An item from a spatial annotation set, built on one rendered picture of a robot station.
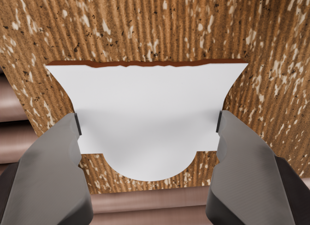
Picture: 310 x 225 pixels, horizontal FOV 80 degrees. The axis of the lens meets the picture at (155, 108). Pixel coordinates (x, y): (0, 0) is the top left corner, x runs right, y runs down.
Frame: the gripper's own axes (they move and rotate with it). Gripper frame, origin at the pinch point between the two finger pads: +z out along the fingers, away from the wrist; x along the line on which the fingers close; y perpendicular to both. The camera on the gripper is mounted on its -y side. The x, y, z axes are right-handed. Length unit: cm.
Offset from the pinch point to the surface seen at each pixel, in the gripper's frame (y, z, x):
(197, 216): 18.3, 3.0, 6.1
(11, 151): 5.7, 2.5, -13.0
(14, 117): 2.0, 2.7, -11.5
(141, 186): 9.0, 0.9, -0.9
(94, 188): 9.2, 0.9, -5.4
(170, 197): 13.7, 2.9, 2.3
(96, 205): 14.8, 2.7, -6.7
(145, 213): 18.3, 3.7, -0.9
